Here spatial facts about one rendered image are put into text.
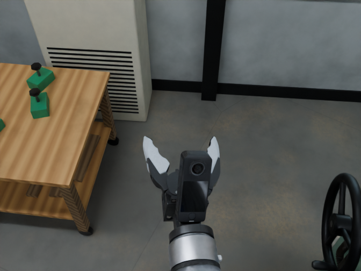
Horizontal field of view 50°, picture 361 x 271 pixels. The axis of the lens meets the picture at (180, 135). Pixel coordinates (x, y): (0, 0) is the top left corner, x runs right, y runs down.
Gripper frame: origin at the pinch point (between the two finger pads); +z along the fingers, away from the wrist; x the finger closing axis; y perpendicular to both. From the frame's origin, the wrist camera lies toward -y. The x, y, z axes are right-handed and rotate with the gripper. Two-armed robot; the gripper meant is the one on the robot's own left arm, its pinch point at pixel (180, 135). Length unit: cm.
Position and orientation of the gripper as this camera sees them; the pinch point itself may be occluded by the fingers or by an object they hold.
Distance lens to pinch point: 71.9
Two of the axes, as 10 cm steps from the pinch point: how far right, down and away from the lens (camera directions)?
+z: -1.0, -7.7, 6.3
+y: -1.3, 6.4, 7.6
